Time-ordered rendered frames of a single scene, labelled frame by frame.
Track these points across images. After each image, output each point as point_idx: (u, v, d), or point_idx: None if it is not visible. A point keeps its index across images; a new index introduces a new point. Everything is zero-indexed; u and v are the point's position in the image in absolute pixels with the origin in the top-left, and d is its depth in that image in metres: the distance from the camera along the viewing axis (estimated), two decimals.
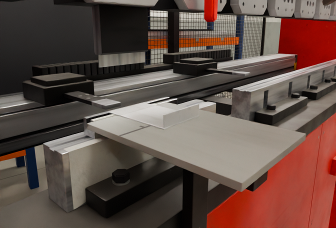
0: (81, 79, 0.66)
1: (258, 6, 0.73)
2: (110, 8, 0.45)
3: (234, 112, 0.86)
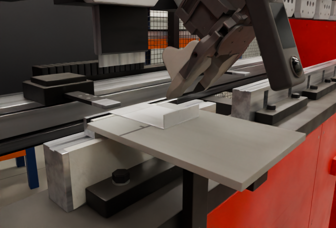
0: (81, 79, 0.66)
1: None
2: (110, 8, 0.45)
3: (234, 112, 0.86)
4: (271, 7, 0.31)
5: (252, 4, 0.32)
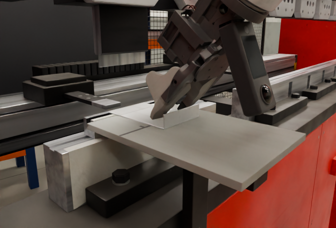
0: (81, 79, 0.66)
1: None
2: (110, 8, 0.45)
3: (234, 112, 0.86)
4: (242, 40, 0.34)
5: (225, 37, 0.35)
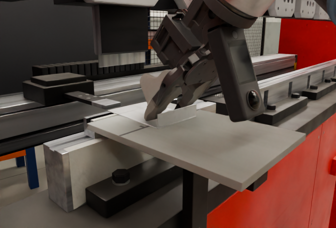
0: (81, 79, 0.66)
1: None
2: (110, 8, 0.45)
3: None
4: (229, 46, 0.34)
5: (213, 42, 0.35)
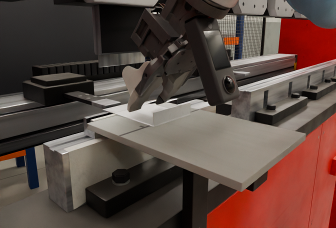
0: (81, 79, 0.66)
1: (258, 6, 0.73)
2: (110, 8, 0.45)
3: (234, 112, 0.86)
4: (205, 35, 0.37)
5: (190, 32, 0.37)
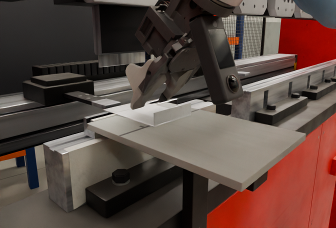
0: (81, 79, 0.66)
1: (258, 6, 0.73)
2: (110, 8, 0.45)
3: (234, 112, 0.86)
4: (209, 33, 0.37)
5: (194, 31, 0.37)
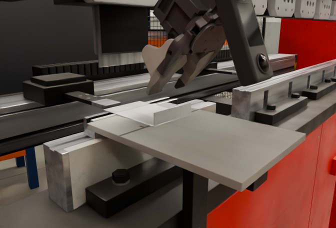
0: (81, 79, 0.66)
1: (258, 6, 0.73)
2: (110, 8, 0.45)
3: (234, 112, 0.86)
4: (238, 7, 0.33)
5: (221, 5, 0.34)
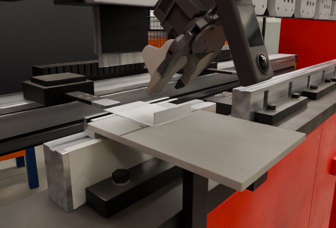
0: (81, 79, 0.66)
1: (258, 6, 0.73)
2: (110, 8, 0.45)
3: (234, 112, 0.86)
4: (238, 8, 0.33)
5: (221, 5, 0.34)
